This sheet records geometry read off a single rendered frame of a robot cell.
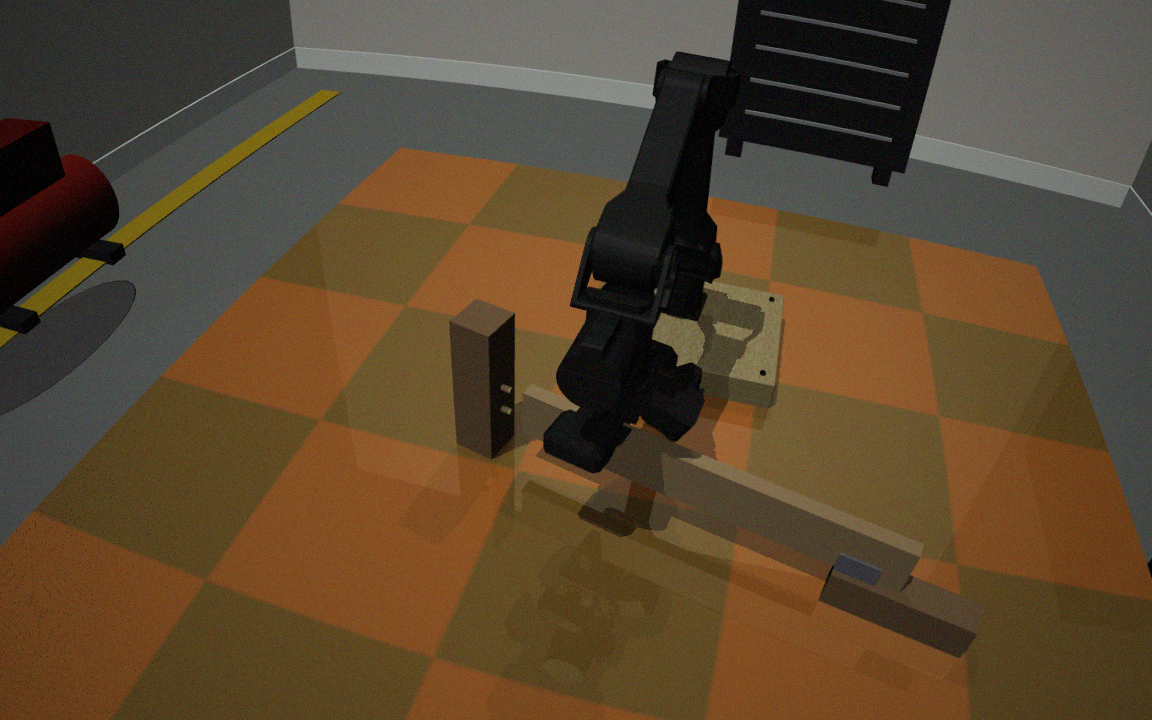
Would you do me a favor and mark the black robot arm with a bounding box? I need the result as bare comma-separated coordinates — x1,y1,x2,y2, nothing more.
556,52,741,441

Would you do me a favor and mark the long brown wooden rail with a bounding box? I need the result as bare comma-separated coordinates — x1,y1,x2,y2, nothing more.
522,384,924,593

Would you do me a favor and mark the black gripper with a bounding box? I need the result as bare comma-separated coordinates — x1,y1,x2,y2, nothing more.
543,339,679,473

